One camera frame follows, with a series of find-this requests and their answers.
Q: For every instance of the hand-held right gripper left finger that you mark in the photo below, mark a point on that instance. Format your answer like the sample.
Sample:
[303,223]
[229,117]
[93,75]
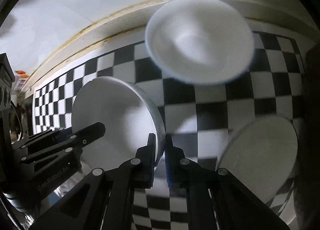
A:
[152,152]

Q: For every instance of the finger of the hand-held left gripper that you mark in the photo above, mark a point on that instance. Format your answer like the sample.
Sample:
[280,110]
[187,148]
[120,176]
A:
[87,132]
[55,156]

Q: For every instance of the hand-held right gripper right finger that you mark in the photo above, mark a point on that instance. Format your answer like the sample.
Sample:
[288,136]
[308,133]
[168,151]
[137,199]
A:
[168,167]

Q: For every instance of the plain white bowl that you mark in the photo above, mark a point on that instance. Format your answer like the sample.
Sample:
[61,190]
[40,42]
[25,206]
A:
[260,154]
[112,109]

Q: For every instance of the white bowl with blue pattern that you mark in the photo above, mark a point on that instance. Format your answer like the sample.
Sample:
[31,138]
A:
[200,39]

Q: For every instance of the black and white checkered mat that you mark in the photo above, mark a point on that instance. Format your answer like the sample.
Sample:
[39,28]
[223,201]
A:
[212,104]

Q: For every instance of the brown rice cooker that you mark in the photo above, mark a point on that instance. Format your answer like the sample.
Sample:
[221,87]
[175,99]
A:
[312,119]

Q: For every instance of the colourful wall sticker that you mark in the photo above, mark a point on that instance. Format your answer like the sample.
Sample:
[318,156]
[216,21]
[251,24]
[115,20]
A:
[21,81]

